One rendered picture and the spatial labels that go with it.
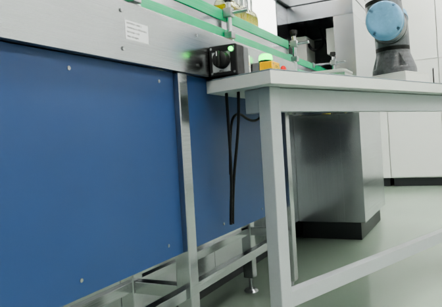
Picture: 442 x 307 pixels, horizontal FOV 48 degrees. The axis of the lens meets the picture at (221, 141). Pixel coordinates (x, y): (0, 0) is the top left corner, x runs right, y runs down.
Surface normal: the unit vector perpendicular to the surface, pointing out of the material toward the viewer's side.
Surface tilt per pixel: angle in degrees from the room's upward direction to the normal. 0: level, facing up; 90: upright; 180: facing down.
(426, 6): 90
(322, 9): 90
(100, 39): 90
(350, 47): 90
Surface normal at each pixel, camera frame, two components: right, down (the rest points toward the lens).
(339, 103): 0.69, -0.04
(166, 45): 0.89, -0.05
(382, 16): -0.41, 0.15
